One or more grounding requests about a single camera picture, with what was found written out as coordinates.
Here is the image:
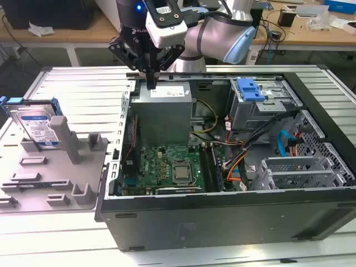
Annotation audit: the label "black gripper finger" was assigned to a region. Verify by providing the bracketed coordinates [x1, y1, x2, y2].
[107, 35, 155, 90]
[154, 43, 185, 90]

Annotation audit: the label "hard disk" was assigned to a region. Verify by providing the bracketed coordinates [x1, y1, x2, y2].
[0, 96, 64, 152]

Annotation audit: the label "blue data wire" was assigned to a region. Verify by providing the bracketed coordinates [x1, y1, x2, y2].
[276, 130, 291, 158]

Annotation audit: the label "orange black power wire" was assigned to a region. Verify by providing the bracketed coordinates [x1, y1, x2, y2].
[288, 132, 305, 157]

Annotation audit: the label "grey metal disk bay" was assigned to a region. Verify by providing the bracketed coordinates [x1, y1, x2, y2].
[254, 155, 348, 191]

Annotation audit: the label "white foam box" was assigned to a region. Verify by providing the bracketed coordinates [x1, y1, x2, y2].
[93, 0, 121, 34]

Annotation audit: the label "grey power supply unit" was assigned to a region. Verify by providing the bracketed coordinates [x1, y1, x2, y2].
[130, 81, 194, 145]

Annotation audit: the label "large black box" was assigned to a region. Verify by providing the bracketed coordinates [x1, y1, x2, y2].
[5, 0, 95, 31]

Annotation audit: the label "blue plastic drive latch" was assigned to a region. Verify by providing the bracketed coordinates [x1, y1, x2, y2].
[236, 78, 265, 102]

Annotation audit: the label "crumpled plastic bag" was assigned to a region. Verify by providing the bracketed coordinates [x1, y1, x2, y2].
[27, 22, 55, 37]

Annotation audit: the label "black computer tower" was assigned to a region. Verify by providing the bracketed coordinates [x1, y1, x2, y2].
[250, 8, 264, 39]

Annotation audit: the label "grey metal drive cage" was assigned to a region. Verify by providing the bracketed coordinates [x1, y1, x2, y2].
[226, 77, 304, 139]

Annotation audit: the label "green motherboard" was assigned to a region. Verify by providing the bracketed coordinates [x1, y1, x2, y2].
[122, 143, 232, 195]

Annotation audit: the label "black RAM slot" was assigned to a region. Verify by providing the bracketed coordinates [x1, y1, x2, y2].
[199, 144, 211, 192]

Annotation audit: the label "small black box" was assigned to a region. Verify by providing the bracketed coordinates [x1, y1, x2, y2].
[278, 8, 295, 27]

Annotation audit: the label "silver CPU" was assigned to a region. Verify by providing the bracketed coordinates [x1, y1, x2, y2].
[172, 164, 192, 181]

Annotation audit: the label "CPU socket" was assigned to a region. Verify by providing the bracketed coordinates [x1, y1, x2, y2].
[169, 160, 196, 187]

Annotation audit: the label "black graphics card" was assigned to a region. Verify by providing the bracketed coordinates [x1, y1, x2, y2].
[154, 186, 203, 196]

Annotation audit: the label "grey parts rack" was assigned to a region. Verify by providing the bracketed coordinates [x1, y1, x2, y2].
[0, 115, 110, 214]

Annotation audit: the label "flat grey box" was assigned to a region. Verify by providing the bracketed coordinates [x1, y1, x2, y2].
[294, 4, 330, 17]

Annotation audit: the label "clear plastic bags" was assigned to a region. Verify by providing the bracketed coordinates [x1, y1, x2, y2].
[307, 12, 345, 30]

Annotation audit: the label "blue cardboard box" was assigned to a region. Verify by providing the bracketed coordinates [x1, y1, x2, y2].
[324, 0, 356, 13]

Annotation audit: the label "black PC case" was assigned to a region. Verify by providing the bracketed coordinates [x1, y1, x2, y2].
[94, 64, 356, 253]

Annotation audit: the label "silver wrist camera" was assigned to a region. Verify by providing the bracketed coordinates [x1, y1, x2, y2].
[144, 0, 187, 48]

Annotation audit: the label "black camera cable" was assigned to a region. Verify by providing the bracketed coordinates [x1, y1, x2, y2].
[185, 7, 233, 28]

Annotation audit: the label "yellow black wire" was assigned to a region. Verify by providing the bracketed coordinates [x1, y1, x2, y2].
[190, 98, 220, 137]

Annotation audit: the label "black cable bundle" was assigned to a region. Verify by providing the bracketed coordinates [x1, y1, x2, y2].
[240, 110, 301, 156]

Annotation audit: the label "multicolour wire bundle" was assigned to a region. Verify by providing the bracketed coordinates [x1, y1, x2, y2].
[222, 149, 250, 183]

